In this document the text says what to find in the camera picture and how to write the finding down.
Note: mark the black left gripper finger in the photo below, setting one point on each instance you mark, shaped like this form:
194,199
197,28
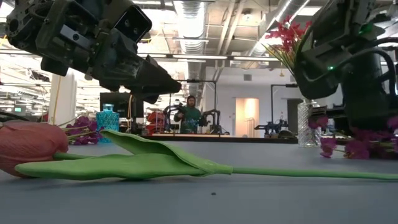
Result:
149,98
158,77

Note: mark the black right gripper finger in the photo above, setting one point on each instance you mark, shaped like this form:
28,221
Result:
370,93

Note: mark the red artificial flower bunch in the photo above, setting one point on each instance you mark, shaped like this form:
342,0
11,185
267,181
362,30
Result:
298,29
287,37

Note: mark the purple artificial flower bunch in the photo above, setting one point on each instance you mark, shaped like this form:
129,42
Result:
356,149
84,123

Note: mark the red artificial tulip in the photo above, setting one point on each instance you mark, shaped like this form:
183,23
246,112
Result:
109,165

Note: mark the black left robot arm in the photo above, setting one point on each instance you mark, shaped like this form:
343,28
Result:
18,28

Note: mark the blue black background robot arm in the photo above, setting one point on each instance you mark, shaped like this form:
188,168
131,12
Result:
273,127

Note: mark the black background robot arm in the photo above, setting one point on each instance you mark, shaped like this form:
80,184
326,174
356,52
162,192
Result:
214,119
169,110

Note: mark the blue glass vase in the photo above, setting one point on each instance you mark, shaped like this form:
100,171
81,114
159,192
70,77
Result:
107,121

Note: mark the clear glass vase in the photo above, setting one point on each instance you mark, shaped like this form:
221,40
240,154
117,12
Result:
306,130

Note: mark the red storage bins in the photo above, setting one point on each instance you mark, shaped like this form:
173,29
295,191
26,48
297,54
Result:
155,119

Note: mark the black monitor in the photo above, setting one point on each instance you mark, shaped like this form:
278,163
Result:
122,102

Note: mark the person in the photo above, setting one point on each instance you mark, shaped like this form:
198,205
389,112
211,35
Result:
189,118

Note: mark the grey table mat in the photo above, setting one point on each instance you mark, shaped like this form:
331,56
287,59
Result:
217,205

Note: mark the black background rig frame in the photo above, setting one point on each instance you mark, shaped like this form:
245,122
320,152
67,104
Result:
290,85
194,81

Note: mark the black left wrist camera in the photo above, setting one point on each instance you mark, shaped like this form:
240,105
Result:
133,23

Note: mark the silver ventilation duct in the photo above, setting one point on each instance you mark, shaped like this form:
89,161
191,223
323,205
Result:
191,25

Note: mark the black metal table frame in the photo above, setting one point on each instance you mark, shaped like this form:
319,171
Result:
217,139

